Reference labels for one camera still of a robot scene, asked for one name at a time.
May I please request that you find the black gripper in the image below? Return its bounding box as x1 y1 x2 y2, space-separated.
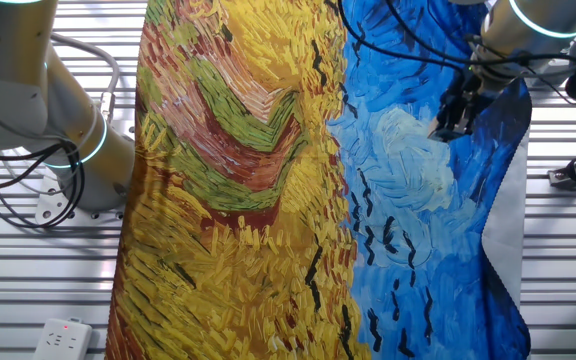
430 73 485 143

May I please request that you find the painted wheatfield cloth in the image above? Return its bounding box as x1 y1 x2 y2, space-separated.
105 0 533 360

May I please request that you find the white power strip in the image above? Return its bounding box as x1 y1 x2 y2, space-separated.
32 317 94 360

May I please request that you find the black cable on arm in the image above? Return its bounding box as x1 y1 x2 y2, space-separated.
336 0 576 77

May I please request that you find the thick grey cable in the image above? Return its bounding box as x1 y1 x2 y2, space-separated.
50 32 122 124

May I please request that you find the black cable bundle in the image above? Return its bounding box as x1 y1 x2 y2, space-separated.
0 139 87 231

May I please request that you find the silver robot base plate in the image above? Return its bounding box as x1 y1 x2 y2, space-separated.
34 164 127 227

